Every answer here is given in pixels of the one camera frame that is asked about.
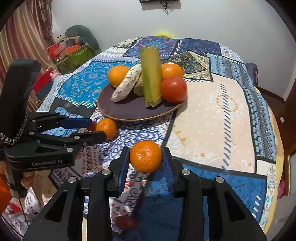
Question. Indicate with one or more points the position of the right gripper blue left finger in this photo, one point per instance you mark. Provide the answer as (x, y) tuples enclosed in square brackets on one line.
[(62, 217)]

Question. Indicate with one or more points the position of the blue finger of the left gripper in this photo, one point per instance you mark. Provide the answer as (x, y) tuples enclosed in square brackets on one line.
[(44, 121), (75, 140)]

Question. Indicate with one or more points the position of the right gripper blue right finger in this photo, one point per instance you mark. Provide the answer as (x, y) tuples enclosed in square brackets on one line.
[(211, 209)]

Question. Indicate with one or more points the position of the small tangerine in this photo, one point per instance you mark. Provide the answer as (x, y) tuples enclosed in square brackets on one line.
[(108, 126), (146, 156)]

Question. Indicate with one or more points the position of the dark red jujube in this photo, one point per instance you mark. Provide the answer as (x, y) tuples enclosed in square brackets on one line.
[(92, 127), (125, 222)]

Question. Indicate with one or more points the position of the small tangerine front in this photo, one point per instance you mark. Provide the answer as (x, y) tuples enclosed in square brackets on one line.
[(146, 156)]

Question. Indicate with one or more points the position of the large orange without sticker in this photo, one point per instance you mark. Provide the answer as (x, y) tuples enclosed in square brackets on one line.
[(117, 74)]

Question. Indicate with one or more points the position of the yellow sugarcane piece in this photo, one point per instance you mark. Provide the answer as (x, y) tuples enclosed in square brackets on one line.
[(139, 87)]

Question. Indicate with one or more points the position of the green sugarcane piece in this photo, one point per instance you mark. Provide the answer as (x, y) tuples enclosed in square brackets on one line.
[(151, 75)]

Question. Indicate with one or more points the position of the red tomato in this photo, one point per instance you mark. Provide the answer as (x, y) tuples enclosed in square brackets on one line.
[(173, 89)]

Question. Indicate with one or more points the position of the large orange with sticker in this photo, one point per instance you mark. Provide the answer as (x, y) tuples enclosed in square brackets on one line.
[(171, 70)]

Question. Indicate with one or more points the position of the pink plush toy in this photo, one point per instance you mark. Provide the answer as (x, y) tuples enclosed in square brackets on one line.
[(54, 74)]

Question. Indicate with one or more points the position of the purple round plate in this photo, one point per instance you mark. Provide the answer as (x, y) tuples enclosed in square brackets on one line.
[(132, 108)]

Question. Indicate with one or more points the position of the red gift boxes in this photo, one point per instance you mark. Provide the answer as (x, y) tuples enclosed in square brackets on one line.
[(63, 48)]

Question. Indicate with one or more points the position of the striped red curtain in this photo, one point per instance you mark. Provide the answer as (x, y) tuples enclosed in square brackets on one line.
[(27, 34)]

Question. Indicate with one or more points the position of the grey green plush pillow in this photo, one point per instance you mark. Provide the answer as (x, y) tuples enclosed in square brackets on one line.
[(85, 33)]

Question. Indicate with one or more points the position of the yellow curved foam object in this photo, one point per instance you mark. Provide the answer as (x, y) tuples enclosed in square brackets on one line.
[(164, 34)]

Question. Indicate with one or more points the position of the purple chair back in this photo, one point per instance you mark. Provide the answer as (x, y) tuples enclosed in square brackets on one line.
[(252, 70)]

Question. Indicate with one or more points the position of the small black wall screen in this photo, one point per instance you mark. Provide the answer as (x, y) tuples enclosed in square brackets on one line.
[(148, 1)]

